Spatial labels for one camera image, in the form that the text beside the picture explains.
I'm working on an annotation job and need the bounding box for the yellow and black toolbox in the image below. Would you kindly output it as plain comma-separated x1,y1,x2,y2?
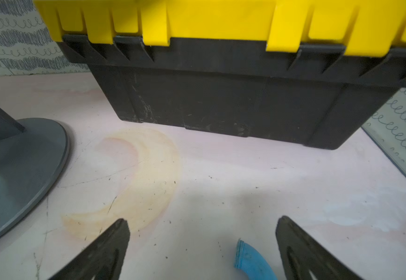
34,1,406,150

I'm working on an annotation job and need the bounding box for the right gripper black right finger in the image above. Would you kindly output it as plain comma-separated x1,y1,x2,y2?
275,216,361,280

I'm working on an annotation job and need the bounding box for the blue pipe fitting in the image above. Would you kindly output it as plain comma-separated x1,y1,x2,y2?
234,239,277,280

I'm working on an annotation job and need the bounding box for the black computer monitor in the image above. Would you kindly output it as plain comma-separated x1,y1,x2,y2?
0,108,70,237

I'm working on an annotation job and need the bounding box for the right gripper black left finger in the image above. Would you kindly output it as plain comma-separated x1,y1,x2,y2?
51,219,130,280

